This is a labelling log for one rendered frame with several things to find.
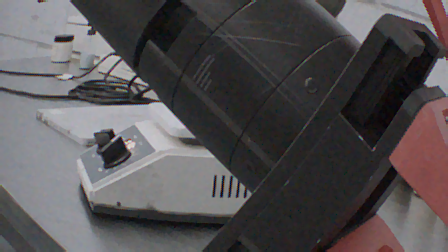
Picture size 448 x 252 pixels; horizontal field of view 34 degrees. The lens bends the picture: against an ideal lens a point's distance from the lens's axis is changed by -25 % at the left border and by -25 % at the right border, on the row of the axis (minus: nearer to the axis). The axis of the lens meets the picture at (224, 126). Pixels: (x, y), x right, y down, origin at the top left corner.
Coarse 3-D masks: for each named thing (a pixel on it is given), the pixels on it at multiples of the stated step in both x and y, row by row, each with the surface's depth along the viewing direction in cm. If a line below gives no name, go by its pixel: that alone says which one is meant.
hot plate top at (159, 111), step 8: (152, 104) 91; (160, 104) 91; (152, 112) 89; (160, 112) 87; (168, 112) 87; (160, 120) 85; (168, 120) 83; (176, 120) 84; (168, 128) 82; (176, 128) 81; (184, 128) 81; (176, 136) 81; (184, 136) 81; (192, 136) 81
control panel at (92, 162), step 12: (120, 132) 91; (132, 132) 89; (144, 144) 84; (84, 156) 89; (96, 156) 87; (132, 156) 82; (144, 156) 81; (96, 168) 84; (120, 168) 80; (96, 180) 80
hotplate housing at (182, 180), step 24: (144, 120) 92; (168, 144) 82; (192, 144) 83; (144, 168) 80; (168, 168) 81; (192, 168) 81; (216, 168) 82; (96, 192) 79; (120, 192) 80; (144, 192) 80; (168, 192) 81; (192, 192) 82; (216, 192) 82; (240, 192) 83; (144, 216) 81; (168, 216) 82; (192, 216) 82; (216, 216) 83
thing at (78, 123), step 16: (48, 112) 123; (64, 112) 125; (80, 112) 126; (96, 112) 128; (112, 112) 129; (128, 112) 130; (144, 112) 132; (64, 128) 114; (80, 128) 115; (96, 128) 116; (112, 128) 118; (96, 144) 111
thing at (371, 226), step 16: (400, 80) 26; (400, 96) 26; (384, 112) 27; (384, 176) 27; (400, 176) 28; (384, 192) 27; (368, 208) 28; (352, 224) 28; (368, 224) 28; (384, 224) 29; (336, 240) 26; (352, 240) 27; (368, 240) 27; (384, 240) 28
